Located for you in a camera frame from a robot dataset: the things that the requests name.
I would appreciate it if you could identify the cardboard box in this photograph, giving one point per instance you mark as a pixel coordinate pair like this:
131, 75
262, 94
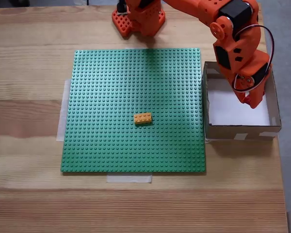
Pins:
223, 132

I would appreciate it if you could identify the yellow lego block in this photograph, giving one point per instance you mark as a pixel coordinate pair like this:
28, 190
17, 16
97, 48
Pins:
143, 118

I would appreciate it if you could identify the green lego baseplate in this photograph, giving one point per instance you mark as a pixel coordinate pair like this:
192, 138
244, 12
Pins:
99, 109

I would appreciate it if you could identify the black table clamp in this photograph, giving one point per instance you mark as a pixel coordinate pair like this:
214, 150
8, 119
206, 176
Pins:
121, 6

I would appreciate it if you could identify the wide masking tape strip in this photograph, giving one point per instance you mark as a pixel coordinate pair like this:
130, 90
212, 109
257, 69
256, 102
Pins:
63, 109

